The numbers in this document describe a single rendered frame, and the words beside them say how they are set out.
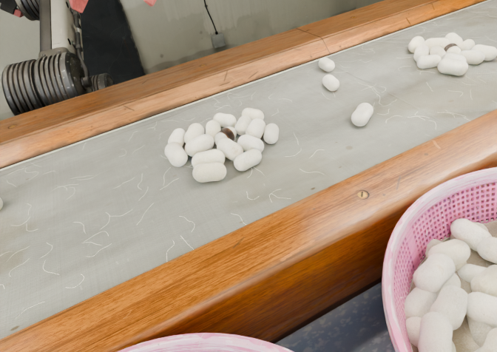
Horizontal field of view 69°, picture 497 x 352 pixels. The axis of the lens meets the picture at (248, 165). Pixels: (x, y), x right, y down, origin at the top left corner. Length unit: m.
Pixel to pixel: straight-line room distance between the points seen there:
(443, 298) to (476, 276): 0.03
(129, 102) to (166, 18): 1.94
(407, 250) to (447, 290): 0.04
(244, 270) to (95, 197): 0.22
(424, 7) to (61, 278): 0.74
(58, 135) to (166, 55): 2.01
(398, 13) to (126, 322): 0.69
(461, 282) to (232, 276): 0.17
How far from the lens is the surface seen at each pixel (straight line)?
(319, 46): 0.67
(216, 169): 0.38
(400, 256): 0.29
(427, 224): 0.33
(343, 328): 0.35
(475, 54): 0.61
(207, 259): 0.28
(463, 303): 0.29
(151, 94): 0.58
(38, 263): 0.39
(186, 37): 2.54
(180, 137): 0.45
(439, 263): 0.30
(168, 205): 0.38
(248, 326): 0.30
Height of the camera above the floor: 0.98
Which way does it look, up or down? 36 degrees down
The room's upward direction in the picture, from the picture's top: 11 degrees counter-clockwise
